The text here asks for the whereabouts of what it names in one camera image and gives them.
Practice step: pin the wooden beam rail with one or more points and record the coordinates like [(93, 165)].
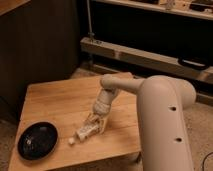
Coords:
[(145, 59)]

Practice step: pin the white plastic bottle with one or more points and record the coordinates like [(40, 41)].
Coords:
[(81, 135)]

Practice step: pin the black ceramic bowl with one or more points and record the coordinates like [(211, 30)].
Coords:
[(37, 141)]

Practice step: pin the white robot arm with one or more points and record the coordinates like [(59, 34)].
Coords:
[(160, 101)]

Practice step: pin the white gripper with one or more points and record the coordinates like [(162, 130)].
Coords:
[(101, 107)]

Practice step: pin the metal vertical pole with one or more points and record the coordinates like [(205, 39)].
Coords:
[(90, 33)]

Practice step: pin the wooden shelf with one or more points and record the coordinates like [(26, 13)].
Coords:
[(187, 8)]

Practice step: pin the black handle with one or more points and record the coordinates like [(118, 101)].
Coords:
[(193, 65)]

